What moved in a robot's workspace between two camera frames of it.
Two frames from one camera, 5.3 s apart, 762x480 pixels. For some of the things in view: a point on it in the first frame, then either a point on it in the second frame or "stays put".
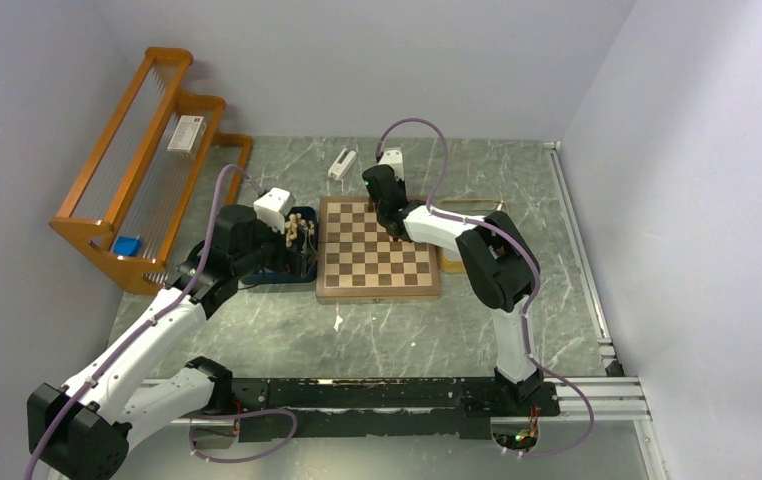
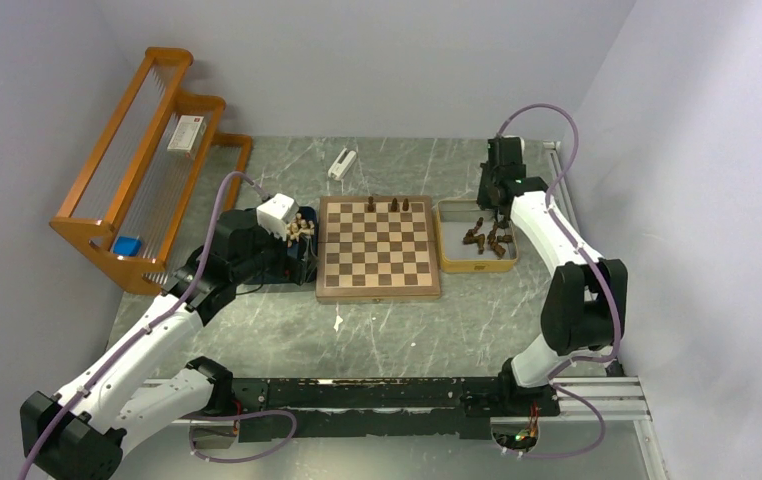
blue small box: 127,246 stays put
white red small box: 185,133 stays put
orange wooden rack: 158,177 stays put
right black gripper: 401,185 to 482,199
